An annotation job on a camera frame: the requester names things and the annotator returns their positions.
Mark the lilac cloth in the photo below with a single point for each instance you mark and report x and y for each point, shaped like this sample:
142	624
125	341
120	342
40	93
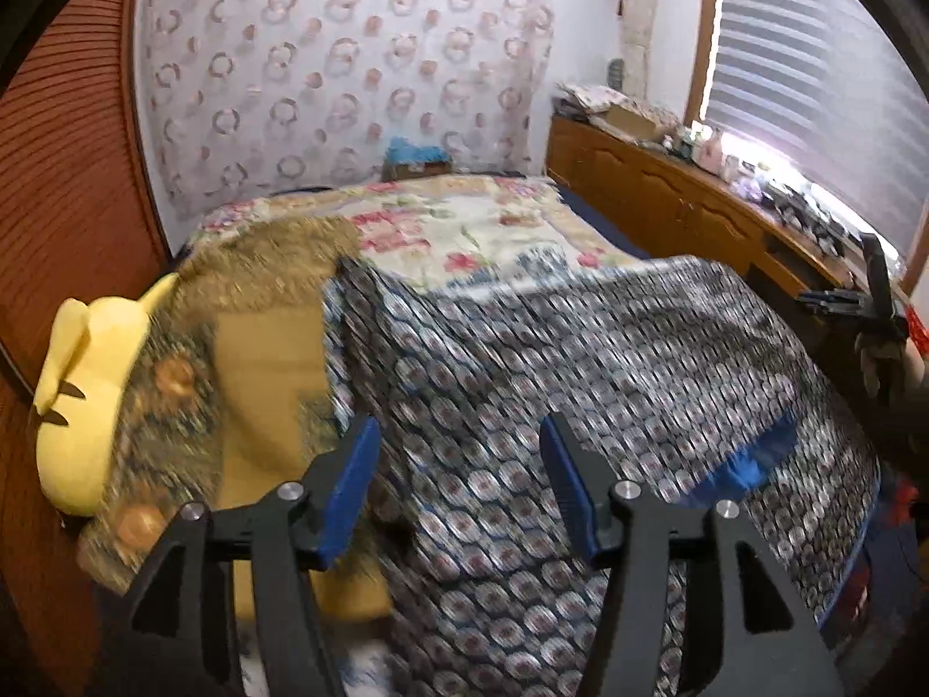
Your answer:
747	189

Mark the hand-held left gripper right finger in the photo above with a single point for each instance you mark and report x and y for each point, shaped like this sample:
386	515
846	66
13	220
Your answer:
570	490

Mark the teal cloth on box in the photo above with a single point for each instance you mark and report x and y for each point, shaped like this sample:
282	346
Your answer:
415	158

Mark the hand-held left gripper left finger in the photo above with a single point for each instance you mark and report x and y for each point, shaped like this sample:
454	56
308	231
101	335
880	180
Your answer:
348	494

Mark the pink floral blanket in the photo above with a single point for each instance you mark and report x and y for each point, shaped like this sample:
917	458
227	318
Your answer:
450	221

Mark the striped window blind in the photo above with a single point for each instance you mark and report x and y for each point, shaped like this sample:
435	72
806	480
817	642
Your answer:
813	72

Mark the wooden cabinet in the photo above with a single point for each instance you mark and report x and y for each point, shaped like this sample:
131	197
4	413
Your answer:
653	189

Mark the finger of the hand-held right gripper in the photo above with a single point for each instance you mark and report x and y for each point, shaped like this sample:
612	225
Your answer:
834	303

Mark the white lace curtain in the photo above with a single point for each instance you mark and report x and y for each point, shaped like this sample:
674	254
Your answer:
639	22

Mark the navy circle-print satin garment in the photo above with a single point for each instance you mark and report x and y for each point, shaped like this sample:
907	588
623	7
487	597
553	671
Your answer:
580	363

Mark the brown louvered wardrobe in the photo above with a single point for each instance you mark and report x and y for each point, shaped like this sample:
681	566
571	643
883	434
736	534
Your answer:
65	181

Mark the person's right hand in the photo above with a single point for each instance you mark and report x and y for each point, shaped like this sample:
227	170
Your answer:
879	363

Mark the yellow plush toy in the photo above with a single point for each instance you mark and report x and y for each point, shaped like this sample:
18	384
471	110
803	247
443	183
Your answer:
80	406

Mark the golden patterned cushion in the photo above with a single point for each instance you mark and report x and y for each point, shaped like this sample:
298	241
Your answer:
261	348

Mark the cardboard box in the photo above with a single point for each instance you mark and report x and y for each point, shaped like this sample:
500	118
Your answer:
635	122

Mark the pink bottle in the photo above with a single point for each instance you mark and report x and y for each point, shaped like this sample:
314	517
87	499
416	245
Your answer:
711	154

